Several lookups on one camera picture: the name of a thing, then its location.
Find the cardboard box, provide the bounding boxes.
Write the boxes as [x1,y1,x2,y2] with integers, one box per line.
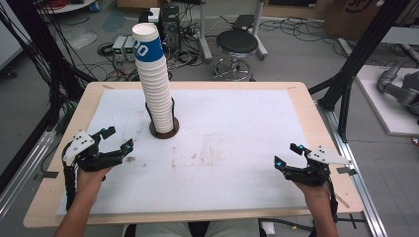
[323,0,419,41]

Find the grey power supply unit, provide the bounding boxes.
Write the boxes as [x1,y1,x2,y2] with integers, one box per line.
[112,35,127,62]
[124,37,136,63]

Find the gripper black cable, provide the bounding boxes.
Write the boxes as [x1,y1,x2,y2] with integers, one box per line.
[62,144,79,212]
[320,164,340,225]

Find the black round stool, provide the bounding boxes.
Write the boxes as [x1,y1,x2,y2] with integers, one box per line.
[212,29,260,83]

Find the person's right hand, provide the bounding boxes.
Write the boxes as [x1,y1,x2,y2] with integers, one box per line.
[293,180,328,200]

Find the white table mat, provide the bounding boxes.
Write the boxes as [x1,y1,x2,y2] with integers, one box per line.
[55,88,330,217]

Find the black metal frame post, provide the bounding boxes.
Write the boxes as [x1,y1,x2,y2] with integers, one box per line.
[308,0,413,143]
[5,0,98,100]

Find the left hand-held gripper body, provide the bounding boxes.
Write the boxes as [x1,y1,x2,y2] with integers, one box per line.
[62,129,125,173]

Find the aluminium rail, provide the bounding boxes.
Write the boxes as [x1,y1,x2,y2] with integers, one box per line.
[0,128,57,219]
[315,101,390,237]

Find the person's legs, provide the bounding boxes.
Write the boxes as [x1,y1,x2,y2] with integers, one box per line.
[133,219,262,237]

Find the dark round cup holder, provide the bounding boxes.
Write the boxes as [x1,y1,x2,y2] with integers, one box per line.
[144,98,181,140]

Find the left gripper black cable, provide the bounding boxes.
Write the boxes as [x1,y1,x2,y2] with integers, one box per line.
[62,144,79,212]

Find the person's left hand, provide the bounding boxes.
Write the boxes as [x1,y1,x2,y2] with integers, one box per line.
[77,166,114,196]

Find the thin wooden stick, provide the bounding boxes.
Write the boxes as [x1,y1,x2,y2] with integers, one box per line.
[335,193,351,209]

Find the black computer tower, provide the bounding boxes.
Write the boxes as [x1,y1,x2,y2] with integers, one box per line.
[160,5,182,52]

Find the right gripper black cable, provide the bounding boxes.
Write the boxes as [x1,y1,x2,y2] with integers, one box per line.
[320,164,340,225]

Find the stack of white paper cups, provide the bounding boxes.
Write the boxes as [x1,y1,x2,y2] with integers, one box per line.
[134,58,176,134]

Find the black tape strip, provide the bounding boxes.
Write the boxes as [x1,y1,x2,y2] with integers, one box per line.
[32,170,60,182]
[336,166,358,177]

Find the white floor board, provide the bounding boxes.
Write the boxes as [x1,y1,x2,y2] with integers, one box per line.
[355,63,419,137]

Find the small white box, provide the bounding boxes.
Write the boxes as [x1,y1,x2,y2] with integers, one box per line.
[147,7,162,24]

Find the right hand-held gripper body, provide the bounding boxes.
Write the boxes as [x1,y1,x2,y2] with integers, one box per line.
[284,145,353,188]

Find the white stand leg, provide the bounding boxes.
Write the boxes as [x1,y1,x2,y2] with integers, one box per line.
[197,0,213,62]
[251,0,269,61]

